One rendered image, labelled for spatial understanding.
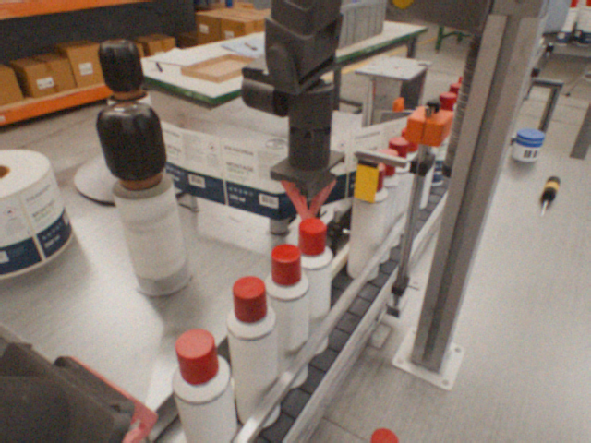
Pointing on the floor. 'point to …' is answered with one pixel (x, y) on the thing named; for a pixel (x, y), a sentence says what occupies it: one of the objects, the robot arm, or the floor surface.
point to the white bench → (181, 89)
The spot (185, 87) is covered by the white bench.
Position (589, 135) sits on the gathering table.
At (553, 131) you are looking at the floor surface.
